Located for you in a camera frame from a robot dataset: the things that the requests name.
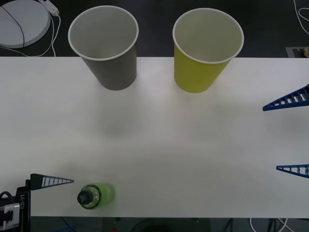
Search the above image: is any white looped cable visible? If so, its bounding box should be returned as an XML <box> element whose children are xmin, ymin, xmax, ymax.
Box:
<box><xmin>294</xmin><ymin>0</ymin><xmax>309</xmax><ymax>39</ymax></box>

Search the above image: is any green plastic bottle black cap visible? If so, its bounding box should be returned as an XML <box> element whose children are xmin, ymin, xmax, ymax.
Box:
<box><xmin>77</xmin><ymin>183</ymin><xmax>116</xmax><ymax>210</ymax></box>

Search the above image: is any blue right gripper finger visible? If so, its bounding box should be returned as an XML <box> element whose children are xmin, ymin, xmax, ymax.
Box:
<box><xmin>276</xmin><ymin>164</ymin><xmax>309</xmax><ymax>179</ymax></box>
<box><xmin>262</xmin><ymin>83</ymin><xmax>309</xmax><ymax>112</ymax></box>

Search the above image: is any white cable under table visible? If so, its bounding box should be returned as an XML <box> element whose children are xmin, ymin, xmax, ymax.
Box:
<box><xmin>249</xmin><ymin>217</ymin><xmax>292</xmax><ymax>232</ymax></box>

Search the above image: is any white power strip cable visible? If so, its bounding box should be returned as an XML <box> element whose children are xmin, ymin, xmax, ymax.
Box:
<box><xmin>43</xmin><ymin>14</ymin><xmax>61</xmax><ymax>58</ymax></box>

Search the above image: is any round pale grey disc base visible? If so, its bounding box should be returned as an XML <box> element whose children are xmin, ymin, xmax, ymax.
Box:
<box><xmin>0</xmin><ymin>2</ymin><xmax>52</xmax><ymax>49</ymax></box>

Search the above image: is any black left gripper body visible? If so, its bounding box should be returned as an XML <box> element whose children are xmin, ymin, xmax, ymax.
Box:
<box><xmin>14</xmin><ymin>179</ymin><xmax>32</xmax><ymax>232</ymax></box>

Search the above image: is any white power strip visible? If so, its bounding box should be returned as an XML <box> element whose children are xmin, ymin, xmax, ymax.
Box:
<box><xmin>38</xmin><ymin>0</ymin><xmax>60</xmax><ymax>16</ymax></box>

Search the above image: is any grey floor socket box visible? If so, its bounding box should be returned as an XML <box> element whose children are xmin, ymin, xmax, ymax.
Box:
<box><xmin>285</xmin><ymin>46</ymin><xmax>309</xmax><ymax>58</ymax></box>

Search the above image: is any yellow-green plastic waste bin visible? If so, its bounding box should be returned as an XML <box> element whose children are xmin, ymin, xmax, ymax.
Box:
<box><xmin>172</xmin><ymin>8</ymin><xmax>245</xmax><ymax>94</ymax></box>

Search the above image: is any grey plastic waste bin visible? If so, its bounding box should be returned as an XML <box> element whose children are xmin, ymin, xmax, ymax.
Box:
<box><xmin>68</xmin><ymin>6</ymin><xmax>140</xmax><ymax>91</ymax></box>

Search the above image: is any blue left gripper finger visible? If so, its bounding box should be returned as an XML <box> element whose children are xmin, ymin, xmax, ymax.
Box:
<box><xmin>30</xmin><ymin>173</ymin><xmax>75</xmax><ymax>191</ymax></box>

